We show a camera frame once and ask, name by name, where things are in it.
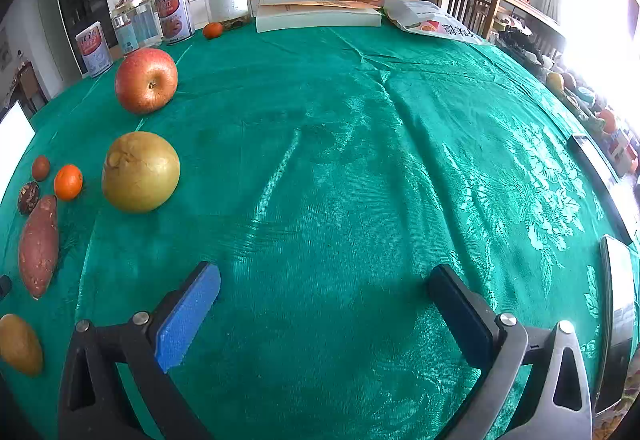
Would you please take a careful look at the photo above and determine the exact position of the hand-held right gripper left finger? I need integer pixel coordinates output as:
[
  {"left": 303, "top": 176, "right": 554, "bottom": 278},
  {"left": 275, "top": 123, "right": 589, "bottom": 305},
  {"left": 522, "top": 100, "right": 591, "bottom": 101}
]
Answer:
[{"left": 57, "top": 261, "right": 222, "bottom": 440}]

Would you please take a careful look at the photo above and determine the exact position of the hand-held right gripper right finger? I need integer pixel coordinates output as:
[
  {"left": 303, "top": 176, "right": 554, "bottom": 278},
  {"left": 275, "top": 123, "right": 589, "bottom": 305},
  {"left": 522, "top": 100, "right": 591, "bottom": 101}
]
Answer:
[{"left": 427, "top": 264, "right": 593, "bottom": 440}]

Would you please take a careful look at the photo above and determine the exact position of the purple sweet potato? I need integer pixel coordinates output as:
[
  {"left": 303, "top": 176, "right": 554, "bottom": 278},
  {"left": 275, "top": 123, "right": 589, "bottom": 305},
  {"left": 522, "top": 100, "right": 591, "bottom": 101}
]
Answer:
[{"left": 18, "top": 195, "right": 60, "bottom": 299}]

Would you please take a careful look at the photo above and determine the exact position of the brown potato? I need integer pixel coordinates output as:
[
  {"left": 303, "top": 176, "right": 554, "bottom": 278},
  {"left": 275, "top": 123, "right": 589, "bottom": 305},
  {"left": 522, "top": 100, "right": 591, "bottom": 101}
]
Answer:
[{"left": 0, "top": 314, "right": 44, "bottom": 377}]

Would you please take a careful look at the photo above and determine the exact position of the yellow pear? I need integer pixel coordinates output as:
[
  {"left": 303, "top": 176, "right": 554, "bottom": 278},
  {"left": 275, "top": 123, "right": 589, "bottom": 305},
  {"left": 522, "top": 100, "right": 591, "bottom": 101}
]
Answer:
[{"left": 101, "top": 131, "right": 181, "bottom": 213}]

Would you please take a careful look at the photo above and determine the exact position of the wide metal tray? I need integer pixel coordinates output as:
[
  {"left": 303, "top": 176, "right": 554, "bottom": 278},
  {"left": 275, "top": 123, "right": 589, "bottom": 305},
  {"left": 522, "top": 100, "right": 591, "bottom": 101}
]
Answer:
[{"left": 592, "top": 235, "right": 638, "bottom": 416}]

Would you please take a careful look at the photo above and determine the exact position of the green patterned tablecloth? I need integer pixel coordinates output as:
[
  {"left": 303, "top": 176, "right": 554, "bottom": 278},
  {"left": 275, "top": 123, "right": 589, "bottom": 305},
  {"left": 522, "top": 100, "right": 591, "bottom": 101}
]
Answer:
[{"left": 0, "top": 22, "right": 640, "bottom": 440}]

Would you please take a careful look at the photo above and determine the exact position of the red apple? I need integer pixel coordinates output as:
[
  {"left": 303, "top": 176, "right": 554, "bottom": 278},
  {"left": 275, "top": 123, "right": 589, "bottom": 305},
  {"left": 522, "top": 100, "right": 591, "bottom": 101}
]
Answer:
[{"left": 115, "top": 47, "right": 179, "bottom": 115}]

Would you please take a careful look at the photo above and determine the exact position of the pile of colourful toys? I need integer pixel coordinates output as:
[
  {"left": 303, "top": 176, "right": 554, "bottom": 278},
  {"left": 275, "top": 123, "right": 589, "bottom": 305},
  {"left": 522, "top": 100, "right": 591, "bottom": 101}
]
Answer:
[{"left": 542, "top": 70, "right": 640, "bottom": 176}]

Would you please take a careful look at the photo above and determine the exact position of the small red label can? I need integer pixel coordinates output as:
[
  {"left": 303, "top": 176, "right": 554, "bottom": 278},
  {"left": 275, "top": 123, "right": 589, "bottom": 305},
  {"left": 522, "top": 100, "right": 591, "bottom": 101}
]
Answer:
[{"left": 75, "top": 21, "right": 114, "bottom": 79}]

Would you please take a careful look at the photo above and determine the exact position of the glass jar with gold lid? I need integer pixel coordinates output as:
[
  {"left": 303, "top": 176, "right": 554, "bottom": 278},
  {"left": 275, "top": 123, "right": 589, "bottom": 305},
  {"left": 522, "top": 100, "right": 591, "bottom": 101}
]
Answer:
[{"left": 110, "top": 0, "right": 163, "bottom": 53}]

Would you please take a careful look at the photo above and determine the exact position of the white snack bag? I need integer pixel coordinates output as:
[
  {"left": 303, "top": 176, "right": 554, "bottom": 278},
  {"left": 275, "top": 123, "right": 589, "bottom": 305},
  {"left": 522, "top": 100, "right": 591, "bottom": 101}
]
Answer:
[{"left": 382, "top": 0, "right": 486, "bottom": 45}]

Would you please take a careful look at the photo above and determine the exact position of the large red label can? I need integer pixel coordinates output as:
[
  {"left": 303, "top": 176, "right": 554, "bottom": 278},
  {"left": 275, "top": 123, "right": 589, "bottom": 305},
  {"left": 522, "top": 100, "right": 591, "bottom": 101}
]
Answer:
[{"left": 154, "top": 0, "right": 195, "bottom": 44}]

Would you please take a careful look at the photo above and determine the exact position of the wooden side table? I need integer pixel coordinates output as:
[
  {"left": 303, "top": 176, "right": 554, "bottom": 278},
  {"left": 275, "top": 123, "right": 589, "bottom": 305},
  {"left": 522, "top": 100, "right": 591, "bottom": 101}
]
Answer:
[{"left": 492, "top": 0, "right": 566, "bottom": 61}]

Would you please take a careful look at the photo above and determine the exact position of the dark wooden chair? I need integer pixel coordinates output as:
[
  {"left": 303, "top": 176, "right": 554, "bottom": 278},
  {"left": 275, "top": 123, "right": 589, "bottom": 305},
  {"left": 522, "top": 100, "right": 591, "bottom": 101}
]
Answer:
[{"left": 437, "top": 0, "right": 501, "bottom": 38}]

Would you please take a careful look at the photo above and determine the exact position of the thick white book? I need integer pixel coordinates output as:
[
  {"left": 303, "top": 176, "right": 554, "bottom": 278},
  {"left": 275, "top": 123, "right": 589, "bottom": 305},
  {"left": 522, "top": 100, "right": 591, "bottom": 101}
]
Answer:
[{"left": 255, "top": 1, "right": 383, "bottom": 33}]

